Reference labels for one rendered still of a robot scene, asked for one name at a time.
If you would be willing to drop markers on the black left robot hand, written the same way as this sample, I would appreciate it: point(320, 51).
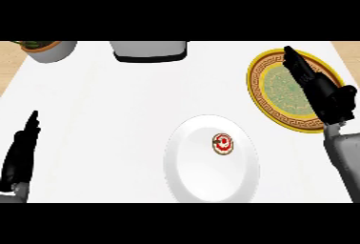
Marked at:
point(20, 152)

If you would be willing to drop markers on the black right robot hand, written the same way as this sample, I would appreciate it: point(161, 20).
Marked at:
point(323, 92)

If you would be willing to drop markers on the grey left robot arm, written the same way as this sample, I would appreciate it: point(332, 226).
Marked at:
point(12, 194)

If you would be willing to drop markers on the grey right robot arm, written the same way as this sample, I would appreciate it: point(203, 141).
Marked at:
point(343, 158)

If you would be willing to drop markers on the yellow patterned plate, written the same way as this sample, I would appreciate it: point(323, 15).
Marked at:
point(280, 92)

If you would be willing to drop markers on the red and white cupcake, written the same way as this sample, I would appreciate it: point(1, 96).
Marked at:
point(222, 144)

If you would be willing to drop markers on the white plate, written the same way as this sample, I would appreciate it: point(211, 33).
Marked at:
point(211, 158)

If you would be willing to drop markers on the grey plant pot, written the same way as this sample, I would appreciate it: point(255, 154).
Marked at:
point(48, 50)

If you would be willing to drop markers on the grey and black appliance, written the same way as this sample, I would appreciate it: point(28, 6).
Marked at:
point(149, 50)

